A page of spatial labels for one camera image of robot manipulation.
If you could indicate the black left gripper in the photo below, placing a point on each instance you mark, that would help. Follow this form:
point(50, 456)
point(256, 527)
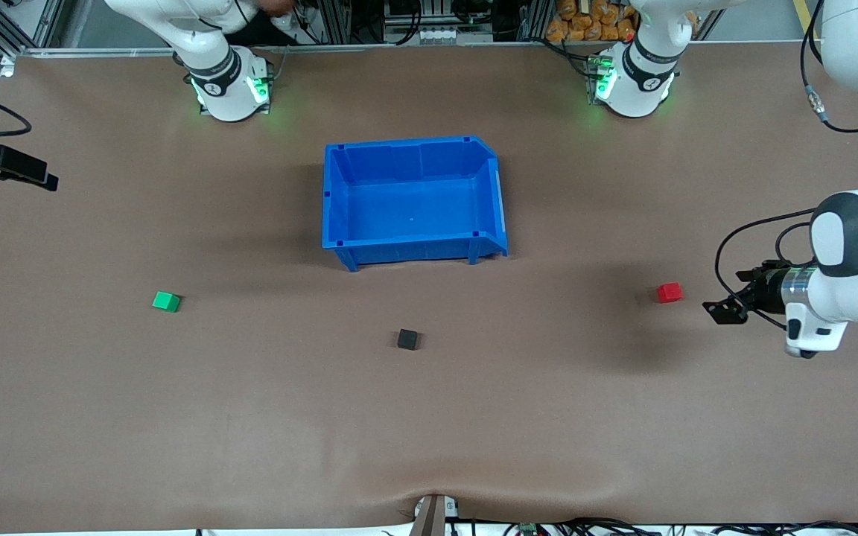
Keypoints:
point(766, 291)

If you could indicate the red cube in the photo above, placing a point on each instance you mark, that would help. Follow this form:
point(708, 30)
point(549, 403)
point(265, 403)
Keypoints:
point(669, 292)

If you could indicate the green cube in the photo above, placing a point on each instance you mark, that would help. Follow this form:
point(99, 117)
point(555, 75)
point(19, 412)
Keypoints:
point(166, 301)

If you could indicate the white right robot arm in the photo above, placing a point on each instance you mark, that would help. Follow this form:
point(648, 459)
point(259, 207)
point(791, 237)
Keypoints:
point(224, 82)

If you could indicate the black cube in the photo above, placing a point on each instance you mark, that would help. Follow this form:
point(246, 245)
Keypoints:
point(407, 339)

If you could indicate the person's hand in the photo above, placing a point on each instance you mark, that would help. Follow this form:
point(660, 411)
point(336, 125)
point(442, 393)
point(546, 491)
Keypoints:
point(276, 7)

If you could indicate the orange snack packet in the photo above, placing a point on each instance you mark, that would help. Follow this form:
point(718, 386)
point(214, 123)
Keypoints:
point(617, 30)
point(589, 31)
point(557, 31)
point(567, 9)

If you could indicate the small green circuit board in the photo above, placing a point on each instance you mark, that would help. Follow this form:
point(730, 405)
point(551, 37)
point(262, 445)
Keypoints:
point(527, 529)

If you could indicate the blue plastic storage bin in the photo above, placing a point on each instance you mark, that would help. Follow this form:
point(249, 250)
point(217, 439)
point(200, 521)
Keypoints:
point(414, 205)

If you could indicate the white connector strip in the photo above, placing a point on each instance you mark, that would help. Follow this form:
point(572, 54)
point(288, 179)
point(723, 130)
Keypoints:
point(438, 35)

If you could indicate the aluminium table edge rail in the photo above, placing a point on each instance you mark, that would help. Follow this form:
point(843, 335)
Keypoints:
point(436, 46)

